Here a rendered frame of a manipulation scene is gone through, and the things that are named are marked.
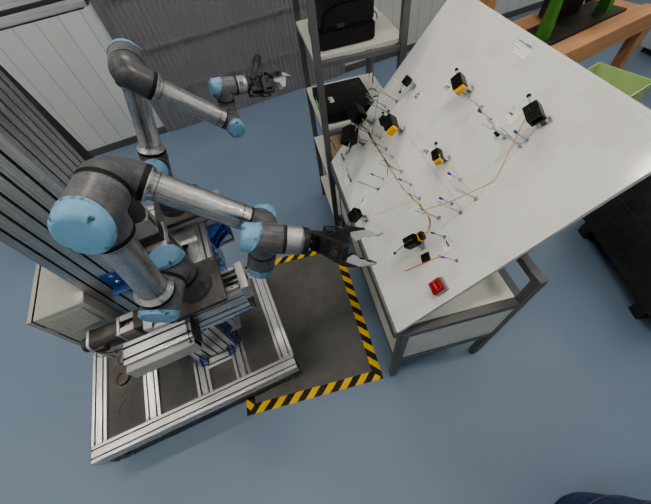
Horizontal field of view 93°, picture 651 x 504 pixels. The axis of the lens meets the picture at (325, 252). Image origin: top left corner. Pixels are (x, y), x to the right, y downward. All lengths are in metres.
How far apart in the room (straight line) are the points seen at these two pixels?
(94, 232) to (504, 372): 2.26
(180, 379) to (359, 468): 1.22
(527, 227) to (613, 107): 0.38
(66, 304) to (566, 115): 1.82
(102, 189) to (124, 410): 1.85
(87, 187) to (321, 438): 1.85
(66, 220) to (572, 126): 1.31
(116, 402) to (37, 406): 0.78
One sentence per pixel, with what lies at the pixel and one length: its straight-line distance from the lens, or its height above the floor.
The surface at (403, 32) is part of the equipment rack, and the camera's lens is 1.91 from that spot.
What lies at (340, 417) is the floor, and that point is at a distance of 2.20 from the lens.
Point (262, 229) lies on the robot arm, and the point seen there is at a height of 1.62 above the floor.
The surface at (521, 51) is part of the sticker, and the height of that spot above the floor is 1.61.
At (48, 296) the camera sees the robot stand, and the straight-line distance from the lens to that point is 1.60.
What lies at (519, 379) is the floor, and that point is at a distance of 2.44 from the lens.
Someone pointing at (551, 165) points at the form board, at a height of 1.48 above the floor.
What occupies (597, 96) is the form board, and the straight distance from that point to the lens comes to 1.25.
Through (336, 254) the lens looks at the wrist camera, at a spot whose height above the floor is 1.58.
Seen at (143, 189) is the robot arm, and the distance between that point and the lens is 0.86.
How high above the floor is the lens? 2.18
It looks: 55 degrees down
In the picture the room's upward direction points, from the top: 11 degrees counter-clockwise
